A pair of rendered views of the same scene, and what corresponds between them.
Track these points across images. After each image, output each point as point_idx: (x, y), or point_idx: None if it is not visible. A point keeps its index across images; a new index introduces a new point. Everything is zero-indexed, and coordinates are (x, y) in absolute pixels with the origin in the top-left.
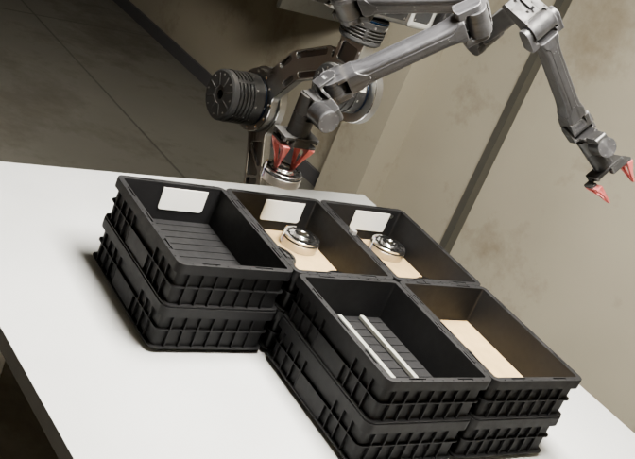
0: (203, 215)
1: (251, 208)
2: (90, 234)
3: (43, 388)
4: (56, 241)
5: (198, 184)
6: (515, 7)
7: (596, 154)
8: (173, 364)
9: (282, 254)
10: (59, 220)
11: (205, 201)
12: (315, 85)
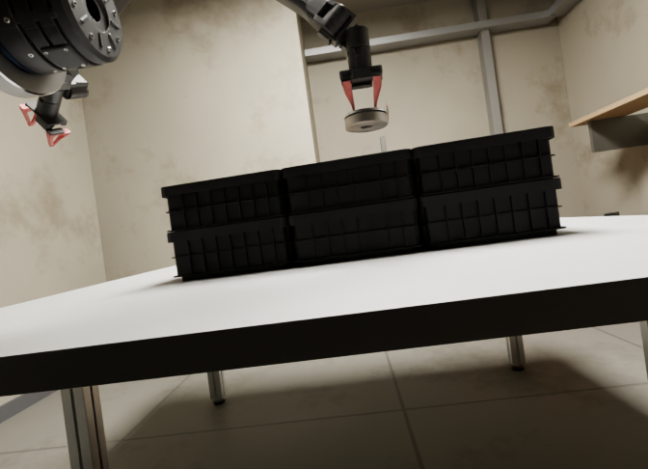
0: (432, 181)
1: (371, 174)
2: (577, 238)
3: (579, 217)
4: (623, 230)
5: (445, 142)
6: None
7: (81, 96)
8: None
9: None
10: (637, 234)
11: (434, 162)
12: (354, 20)
